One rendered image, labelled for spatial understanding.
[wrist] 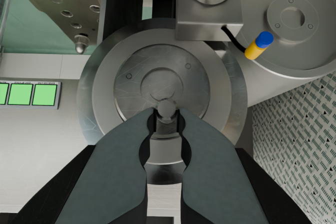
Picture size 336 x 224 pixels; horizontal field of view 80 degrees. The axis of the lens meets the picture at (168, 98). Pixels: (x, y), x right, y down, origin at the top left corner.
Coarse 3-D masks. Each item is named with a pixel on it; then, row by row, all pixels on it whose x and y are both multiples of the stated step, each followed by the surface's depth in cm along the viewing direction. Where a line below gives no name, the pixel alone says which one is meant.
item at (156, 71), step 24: (144, 48) 16; (168, 48) 16; (120, 72) 16; (144, 72) 16; (168, 72) 16; (192, 72) 16; (120, 96) 15; (144, 96) 16; (168, 96) 15; (192, 96) 15
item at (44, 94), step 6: (36, 90) 50; (42, 90) 50; (48, 90) 50; (54, 90) 50; (36, 96) 50; (42, 96) 50; (48, 96) 50; (36, 102) 50; (42, 102) 50; (48, 102) 50
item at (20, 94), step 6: (12, 84) 50; (18, 84) 50; (24, 84) 50; (30, 84) 50; (12, 90) 50; (18, 90) 50; (24, 90) 50; (30, 90) 50; (12, 96) 50; (18, 96) 50; (24, 96) 50; (12, 102) 49; (18, 102) 49; (24, 102) 49
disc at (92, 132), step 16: (128, 32) 19; (96, 48) 18; (224, 48) 18; (96, 64) 18; (224, 64) 18; (80, 80) 18; (240, 80) 18; (80, 96) 17; (240, 96) 17; (80, 112) 17; (240, 112) 17; (96, 128) 17; (224, 128) 17; (240, 128) 17; (160, 176) 16; (176, 176) 16
